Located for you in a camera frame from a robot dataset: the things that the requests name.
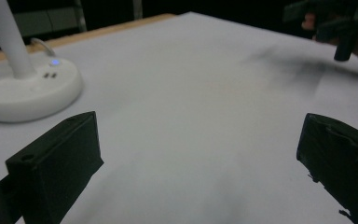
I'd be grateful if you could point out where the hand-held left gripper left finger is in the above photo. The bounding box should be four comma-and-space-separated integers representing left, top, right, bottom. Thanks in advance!
5, 111, 104, 224

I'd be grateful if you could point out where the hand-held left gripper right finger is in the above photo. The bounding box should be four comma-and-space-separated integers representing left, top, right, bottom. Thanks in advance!
296, 113, 358, 224

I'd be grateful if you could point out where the white lamp base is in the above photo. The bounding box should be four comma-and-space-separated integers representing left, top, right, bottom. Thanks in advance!
0, 0, 84, 123

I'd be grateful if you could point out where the white lamp cable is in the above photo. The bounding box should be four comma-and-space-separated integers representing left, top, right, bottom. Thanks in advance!
30, 37, 57, 58

